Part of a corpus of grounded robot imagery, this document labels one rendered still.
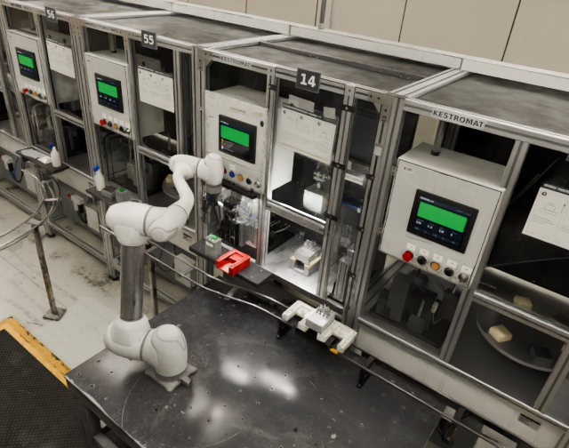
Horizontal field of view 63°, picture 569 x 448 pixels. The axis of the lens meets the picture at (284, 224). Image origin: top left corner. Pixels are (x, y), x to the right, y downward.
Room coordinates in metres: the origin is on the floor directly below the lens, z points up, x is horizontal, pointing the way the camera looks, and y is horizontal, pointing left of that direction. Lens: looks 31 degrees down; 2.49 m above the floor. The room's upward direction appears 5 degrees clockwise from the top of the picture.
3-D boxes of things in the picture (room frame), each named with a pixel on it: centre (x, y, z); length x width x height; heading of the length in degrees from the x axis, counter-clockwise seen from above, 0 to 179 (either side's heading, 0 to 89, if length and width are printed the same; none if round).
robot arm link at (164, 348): (1.55, 0.49, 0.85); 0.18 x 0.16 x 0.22; 80
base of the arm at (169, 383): (1.53, 0.47, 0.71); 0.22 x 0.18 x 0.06; 56
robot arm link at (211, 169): (2.23, 0.41, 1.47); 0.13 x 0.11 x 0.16; 80
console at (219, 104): (2.38, 0.24, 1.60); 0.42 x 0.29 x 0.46; 56
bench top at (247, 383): (1.49, 0.06, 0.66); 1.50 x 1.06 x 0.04; 56
